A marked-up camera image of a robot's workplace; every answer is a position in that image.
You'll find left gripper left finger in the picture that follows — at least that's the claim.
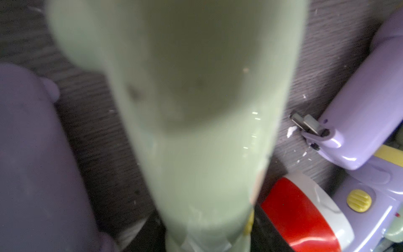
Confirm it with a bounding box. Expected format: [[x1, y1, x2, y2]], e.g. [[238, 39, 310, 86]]
[[123, 210, 166, 252]]

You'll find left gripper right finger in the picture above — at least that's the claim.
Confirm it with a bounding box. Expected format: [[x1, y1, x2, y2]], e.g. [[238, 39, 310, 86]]
[[250, 205, 294, 252]]

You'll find red flashlight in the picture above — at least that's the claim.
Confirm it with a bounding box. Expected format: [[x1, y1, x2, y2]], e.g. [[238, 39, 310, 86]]
[[261, 172, 355, 252]]

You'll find light green flashlight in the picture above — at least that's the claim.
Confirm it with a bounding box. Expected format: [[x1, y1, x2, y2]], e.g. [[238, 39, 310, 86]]
[[45, 1, 309, 252], [383, 206, 403, 252]]

